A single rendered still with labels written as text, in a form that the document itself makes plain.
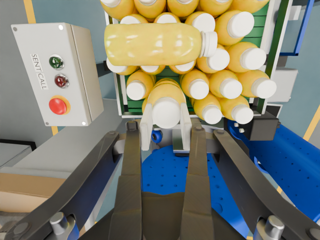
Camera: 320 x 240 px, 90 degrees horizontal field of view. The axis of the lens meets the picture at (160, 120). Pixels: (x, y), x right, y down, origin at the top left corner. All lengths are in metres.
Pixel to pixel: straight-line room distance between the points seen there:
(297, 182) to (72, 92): 0.85
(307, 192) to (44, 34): 0.92
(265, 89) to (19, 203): 0.75
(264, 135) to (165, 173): 0.30
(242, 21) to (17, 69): 1.82
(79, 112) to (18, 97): 1.67
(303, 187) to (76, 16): 1.70
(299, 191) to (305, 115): 1.19
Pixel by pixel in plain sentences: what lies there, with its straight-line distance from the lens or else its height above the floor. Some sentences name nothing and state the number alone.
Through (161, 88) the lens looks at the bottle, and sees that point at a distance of 0.25.
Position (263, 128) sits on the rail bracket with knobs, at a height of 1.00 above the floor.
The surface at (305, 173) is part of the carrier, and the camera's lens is 0.89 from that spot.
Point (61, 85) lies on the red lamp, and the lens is 0.37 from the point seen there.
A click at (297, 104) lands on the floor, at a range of 1.88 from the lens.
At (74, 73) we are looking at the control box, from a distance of 0.36.
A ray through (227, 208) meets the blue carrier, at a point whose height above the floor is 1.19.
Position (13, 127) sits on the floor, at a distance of 2.25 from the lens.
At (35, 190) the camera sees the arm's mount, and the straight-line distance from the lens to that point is 0.68.
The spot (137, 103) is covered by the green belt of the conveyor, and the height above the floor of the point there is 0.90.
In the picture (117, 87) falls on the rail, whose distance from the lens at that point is 0.46.
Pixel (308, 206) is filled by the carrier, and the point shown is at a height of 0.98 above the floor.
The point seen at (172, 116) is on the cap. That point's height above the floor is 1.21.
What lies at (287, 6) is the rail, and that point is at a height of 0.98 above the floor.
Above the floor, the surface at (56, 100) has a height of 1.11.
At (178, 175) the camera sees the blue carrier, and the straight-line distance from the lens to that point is 0.42.
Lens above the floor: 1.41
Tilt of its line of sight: 66 degrees down
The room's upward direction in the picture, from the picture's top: 173 degrees counter-clockwise
